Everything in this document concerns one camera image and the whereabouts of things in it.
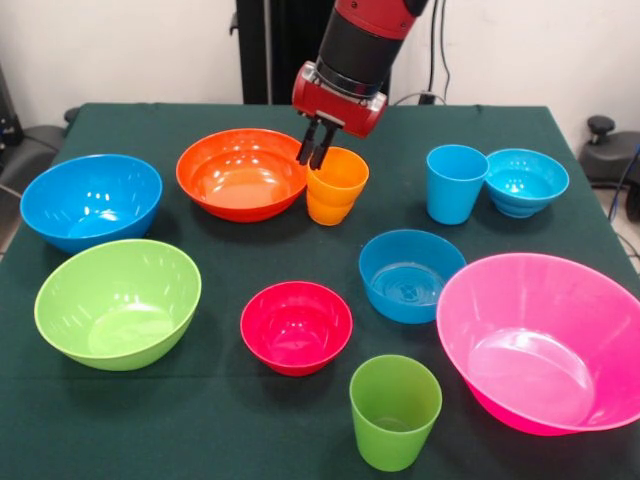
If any black hanging cable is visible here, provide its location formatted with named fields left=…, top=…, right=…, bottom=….
left=428, top=0, right=452, bottom=105

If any blue cable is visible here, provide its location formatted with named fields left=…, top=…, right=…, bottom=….
left=606, top=142, right=640, bottom=221

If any blue flat-bottomed bowl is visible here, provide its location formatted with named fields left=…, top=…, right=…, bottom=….
left=358, top=229, right=468, bottom=325

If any dark green tablecloth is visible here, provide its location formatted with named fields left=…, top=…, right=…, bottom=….
left=0, top=102, right=640, bottom=480

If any orange-red bowl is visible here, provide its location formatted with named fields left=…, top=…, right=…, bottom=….
left=175, top=128, right=309, bottom=224

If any large pink bowl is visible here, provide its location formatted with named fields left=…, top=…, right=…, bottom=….
left=435, top=252, right=640, bottom=437

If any green bowl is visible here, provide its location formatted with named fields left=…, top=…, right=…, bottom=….
left=33, top=238, right=203, bottom=372

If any small pink-red bowl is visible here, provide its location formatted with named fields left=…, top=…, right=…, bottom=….
left=239, top=280, right=354, bottom=378

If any green cup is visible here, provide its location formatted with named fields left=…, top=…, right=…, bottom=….
left=348, top=354, right=444, bottom=473

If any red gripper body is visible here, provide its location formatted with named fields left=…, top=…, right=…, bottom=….
left=292, top=60, right=389, bottom=140

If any black equipment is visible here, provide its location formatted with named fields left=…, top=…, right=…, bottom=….
left=0, top=64, right=22, bottom=147

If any black pedestal foot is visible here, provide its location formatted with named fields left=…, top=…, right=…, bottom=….
left=578, top=115, right=640, bottom=184
left=0, top=106, right=81, bottom=187

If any large blue bowl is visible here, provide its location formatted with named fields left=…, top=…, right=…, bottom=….
left=19, top=153, right=164, bottom=255

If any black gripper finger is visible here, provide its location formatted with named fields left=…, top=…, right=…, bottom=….
left=295, top=115, right=320, bottom=164
left=309, top=122, right=341, bottom=171

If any orange cup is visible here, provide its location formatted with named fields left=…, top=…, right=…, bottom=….
left=305, top=146, right=371, bottom=227

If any blue cup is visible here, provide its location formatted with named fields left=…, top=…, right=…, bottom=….
left=425, top=144, right=491, bottom=226

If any small light blue ribbed bowl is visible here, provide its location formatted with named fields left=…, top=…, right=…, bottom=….
left=483, top=148, right=571, bottom=219

